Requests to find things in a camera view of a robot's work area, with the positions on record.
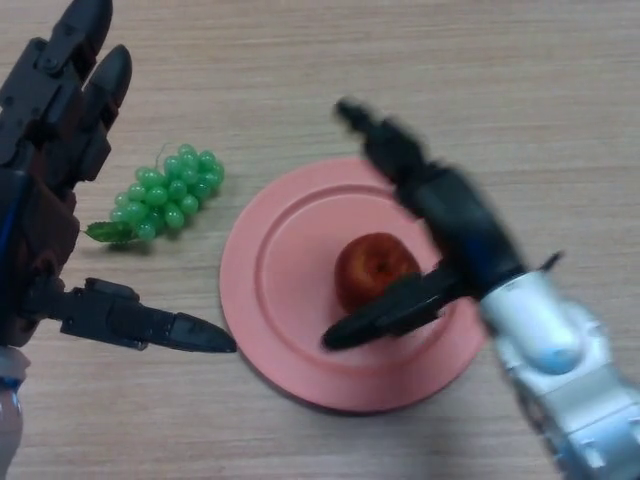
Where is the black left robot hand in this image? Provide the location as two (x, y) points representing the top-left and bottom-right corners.
(0, 0), (238, 355)

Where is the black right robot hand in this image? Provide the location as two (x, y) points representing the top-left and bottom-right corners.
(320, 97), (531, 354)

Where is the red apple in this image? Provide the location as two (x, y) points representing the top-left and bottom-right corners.
(333, 232), (422, 315)

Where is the pink round plate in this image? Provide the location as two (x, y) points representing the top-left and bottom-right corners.
(218, 157), (489, 414)

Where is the green grape bunch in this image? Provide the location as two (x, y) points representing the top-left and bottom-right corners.
(82, 143), (226, 247)

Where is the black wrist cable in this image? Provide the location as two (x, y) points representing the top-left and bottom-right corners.
(537, 249), (564, 274)

